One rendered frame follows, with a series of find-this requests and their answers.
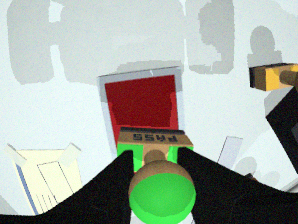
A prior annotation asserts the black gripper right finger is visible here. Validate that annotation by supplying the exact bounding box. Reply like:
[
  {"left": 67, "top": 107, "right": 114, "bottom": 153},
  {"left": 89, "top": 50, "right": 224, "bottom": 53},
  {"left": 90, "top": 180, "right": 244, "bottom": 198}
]
[{"left": 177, "top": 147, "right": 298, "bottom": 224}]

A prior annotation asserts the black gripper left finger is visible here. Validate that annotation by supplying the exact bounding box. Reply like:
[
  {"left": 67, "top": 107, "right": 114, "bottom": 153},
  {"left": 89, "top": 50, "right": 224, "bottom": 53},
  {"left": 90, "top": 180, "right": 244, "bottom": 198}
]
[{"left": 0, "top": 149, "right": 133, "bottom": 224}]

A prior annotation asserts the cream paper card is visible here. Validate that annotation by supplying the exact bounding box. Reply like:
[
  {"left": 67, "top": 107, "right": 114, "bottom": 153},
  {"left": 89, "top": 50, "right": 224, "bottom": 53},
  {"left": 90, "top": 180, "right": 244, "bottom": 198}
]
[{"left": 3, "top": 144, "right": 82, "bottom": 216}]

